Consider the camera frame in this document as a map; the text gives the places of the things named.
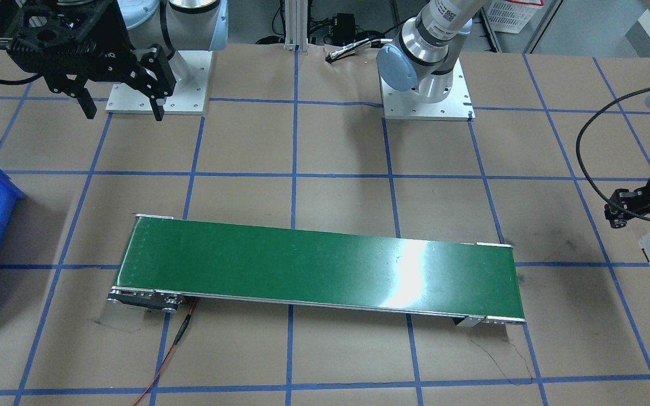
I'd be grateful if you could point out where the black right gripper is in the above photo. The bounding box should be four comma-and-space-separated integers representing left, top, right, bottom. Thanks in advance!
7, 1, 177, 122

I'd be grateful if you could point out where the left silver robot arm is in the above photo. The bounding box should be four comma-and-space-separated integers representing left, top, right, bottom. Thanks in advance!
376, 1, 650, 229

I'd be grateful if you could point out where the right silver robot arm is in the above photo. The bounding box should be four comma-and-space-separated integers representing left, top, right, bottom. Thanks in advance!
5, 1, 228, 121

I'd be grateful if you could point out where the green conveyor belt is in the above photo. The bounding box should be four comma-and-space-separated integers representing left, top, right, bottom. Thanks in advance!
108, 215, 526, 327

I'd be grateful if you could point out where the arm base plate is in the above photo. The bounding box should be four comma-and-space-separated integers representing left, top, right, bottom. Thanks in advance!
381, 59, 475, 121
106, 50, 214, 116

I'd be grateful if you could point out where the aluminium frame post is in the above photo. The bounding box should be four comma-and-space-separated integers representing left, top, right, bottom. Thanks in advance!
284, 0, 309, 54

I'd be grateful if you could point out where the red black motor wire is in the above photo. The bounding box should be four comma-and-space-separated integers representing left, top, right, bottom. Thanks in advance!
132, 298, 200, 406

